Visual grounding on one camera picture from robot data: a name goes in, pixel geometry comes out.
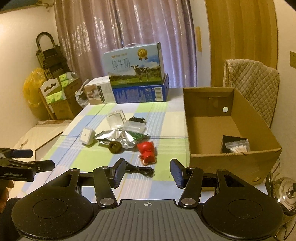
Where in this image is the cardboard tissue display box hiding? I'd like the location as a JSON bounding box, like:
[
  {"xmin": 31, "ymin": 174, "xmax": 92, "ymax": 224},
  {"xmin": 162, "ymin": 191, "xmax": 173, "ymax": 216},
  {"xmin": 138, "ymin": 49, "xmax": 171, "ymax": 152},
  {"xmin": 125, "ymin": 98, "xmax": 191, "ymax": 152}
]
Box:
[{"xmin": 39, "ymin": 72, "xmax": 82, "ymax": 120}]

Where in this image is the glass pot lid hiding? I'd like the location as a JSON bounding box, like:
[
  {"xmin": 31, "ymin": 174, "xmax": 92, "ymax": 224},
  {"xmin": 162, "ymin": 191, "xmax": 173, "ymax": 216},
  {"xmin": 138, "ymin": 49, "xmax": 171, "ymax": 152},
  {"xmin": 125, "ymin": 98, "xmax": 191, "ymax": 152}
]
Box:
[{"xmin": 265, "ymin": 173, "xmax": 295, "ymax": 216}]

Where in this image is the quilted beige chair cover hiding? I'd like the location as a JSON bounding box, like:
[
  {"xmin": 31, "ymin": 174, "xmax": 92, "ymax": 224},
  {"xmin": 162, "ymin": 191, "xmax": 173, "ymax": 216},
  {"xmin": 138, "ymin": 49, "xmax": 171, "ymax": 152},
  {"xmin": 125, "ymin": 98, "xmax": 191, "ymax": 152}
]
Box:
[{"xmin": 223, "ymin": 59, "xmax": 280, "ymax": 126}]

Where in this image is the clear plastic packaged square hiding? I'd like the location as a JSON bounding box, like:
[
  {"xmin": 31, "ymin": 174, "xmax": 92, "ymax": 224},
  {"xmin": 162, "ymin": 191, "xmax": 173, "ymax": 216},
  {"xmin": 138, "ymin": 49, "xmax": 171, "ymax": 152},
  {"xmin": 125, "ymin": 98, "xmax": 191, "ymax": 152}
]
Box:
[{"xmin": 106, "ymin": 109, "xmax": 126, "ymax": 129}]

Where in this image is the black cable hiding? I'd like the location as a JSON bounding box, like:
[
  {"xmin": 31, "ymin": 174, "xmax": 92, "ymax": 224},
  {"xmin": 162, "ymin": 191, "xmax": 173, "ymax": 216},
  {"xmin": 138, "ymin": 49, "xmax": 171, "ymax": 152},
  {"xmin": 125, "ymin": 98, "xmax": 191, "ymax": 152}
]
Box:
[{"xmin": 124, "ymin": 161, "xmax": 155, "ymax": 178}]

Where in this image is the red cat figurine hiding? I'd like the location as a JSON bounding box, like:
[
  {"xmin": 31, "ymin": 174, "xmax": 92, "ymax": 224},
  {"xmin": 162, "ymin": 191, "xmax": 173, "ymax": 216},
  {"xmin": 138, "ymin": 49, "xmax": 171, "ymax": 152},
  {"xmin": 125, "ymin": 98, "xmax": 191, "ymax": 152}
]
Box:
[{"xmin": 137, "ymin": 141, "xmax": 157, "ymax": 166}]

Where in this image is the open cardboard box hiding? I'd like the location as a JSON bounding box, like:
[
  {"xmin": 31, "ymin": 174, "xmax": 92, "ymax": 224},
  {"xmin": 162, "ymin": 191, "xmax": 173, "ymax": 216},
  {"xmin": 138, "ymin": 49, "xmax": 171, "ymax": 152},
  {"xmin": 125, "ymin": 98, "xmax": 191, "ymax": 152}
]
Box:
[{"xmin": 183, "ymin": 87, "xmax": 282, "ymax": 185}]

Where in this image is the brown round fuzzy ball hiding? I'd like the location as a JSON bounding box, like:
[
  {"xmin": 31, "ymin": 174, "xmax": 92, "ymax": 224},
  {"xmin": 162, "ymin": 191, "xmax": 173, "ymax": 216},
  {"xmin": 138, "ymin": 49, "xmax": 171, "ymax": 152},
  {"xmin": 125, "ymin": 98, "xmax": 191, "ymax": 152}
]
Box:
[{"xmin": 108, "ymin": 141, "xmax": 122, "ymax": 154}]

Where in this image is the white beige product box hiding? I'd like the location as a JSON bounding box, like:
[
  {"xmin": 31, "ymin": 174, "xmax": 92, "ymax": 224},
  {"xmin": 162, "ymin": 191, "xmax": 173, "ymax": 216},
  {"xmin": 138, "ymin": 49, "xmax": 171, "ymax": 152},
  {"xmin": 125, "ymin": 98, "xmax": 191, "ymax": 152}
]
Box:
[{"xmin": 84, "ymin": 76, "xmax": 115, "ymax": 105}]

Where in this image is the pure milk carton box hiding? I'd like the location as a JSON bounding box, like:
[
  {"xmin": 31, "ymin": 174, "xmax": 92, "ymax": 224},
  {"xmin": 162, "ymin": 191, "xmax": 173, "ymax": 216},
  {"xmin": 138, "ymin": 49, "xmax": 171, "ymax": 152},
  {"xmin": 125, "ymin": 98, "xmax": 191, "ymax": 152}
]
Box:
[{"xmin": 103, "ymin": 43, "xmax": 165, "ymax": 89}]

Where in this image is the yellow plastic bag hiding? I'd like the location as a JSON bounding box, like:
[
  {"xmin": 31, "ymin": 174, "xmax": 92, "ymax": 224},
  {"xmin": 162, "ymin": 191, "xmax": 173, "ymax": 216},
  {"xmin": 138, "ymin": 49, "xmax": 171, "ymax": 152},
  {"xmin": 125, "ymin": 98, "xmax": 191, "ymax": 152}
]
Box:
[{"xmin": 23, "ymin": 67, "xmax": 50, "ymax": 121}]

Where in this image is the wooden door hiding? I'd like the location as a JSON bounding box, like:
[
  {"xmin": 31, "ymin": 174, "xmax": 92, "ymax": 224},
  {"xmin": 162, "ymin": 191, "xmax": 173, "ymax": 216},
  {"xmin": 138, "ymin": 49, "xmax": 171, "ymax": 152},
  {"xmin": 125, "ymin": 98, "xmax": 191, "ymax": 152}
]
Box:
[{"xmin": 205, "ymin": 0, "xmax": 278, "ymax": 87}]

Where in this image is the small black toy car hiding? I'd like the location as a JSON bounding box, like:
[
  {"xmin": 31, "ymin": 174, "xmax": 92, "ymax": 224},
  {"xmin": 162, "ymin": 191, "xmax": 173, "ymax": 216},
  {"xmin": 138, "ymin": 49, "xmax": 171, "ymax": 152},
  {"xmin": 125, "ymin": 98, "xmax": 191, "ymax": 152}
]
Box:
[{"xmin": 129, "ymin": 116, "xmax": 145, "ymax": 123}]

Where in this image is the wall socket plate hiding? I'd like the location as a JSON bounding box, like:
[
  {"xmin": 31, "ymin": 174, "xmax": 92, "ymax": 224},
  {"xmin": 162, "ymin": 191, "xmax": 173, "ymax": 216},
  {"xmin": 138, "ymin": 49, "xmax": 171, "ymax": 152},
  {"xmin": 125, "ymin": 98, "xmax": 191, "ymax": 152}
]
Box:
[{"xmin": 290, "ymin": 51, "xmax": 296, "ymax": 68}]

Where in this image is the clear plastic case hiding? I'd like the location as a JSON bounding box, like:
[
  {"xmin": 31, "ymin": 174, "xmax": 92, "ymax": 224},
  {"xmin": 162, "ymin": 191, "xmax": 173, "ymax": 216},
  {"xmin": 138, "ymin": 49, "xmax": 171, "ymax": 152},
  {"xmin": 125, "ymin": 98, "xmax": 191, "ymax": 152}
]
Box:
[{"xmin": 122, "ymin": 120, "xmax": 146, "ymax": 133}]

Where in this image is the checked tablecloth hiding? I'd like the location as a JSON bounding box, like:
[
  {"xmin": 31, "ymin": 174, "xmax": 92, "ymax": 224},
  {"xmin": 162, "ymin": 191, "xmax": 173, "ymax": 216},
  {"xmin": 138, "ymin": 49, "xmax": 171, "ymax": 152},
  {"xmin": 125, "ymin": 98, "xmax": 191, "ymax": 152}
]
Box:
[{"xmin": 21, "ymin": 87, "xmax": 269, "ymax": 204}]

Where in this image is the pink curtain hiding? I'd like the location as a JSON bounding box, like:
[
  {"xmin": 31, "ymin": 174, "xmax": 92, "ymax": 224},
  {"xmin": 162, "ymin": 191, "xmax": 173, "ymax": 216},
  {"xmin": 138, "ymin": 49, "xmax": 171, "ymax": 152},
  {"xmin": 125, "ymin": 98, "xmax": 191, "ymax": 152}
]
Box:
[{"xmin": 54, "ymin": 1, "xmax": 198, "ymax": 87}]

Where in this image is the silver green foil bag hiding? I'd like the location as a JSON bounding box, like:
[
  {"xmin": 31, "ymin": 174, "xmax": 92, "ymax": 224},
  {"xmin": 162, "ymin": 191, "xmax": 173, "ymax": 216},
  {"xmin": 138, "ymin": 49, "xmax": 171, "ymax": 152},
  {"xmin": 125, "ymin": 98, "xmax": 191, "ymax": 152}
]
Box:
[{"xmin": 94, "ymin": 128, "xmax": 147, "ymax": 149}]

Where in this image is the blue flat box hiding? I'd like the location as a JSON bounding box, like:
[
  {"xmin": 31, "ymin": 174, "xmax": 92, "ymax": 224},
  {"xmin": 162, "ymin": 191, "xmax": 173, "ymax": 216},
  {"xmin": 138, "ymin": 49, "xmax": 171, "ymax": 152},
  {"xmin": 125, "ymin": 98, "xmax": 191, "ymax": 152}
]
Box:
[{"xmin": 112, "ymin": 73, "xmax": 170, "ymax": 104}]

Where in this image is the black folding hand cart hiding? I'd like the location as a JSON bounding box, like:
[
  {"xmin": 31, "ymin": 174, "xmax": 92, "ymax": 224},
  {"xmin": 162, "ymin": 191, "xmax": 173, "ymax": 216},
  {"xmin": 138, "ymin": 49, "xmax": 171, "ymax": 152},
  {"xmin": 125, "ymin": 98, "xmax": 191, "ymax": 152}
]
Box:
[{"xmin": 36, "ymin": 32, "xmax": 70, "ymax": 79}]

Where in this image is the operator hand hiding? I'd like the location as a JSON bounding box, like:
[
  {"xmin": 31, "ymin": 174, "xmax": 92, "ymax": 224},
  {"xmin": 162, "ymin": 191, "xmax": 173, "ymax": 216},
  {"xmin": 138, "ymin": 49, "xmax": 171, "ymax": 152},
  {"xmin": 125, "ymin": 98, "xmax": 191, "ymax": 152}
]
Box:
[{"xmin": 0, "ymin": 180, "xmax": 14, "ymax": 213}]

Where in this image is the white square charger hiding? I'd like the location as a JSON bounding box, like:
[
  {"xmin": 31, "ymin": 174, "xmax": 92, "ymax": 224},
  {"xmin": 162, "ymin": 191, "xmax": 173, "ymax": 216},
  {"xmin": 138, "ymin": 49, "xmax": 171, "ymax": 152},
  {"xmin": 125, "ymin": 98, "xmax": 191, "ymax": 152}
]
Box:
[{"xmin": 80, "ymin": 128, "xmax": 95, "ymax": 146}]

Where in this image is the black small box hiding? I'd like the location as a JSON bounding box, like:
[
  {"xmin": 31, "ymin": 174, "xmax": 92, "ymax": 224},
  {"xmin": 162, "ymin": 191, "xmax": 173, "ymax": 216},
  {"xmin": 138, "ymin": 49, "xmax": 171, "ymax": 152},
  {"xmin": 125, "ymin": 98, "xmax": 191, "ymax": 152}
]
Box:
[{"xmin": 221, "ymin": 135, "xmax": 251, "ymax": 154}]

